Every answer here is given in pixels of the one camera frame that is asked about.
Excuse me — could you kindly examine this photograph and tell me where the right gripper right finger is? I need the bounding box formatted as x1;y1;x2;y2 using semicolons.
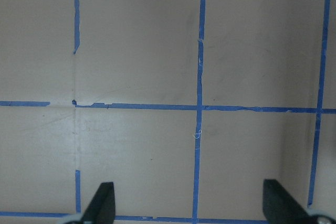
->
262;179;315;224

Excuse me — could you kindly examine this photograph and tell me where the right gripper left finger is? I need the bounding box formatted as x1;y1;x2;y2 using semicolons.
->
81;182;116;224

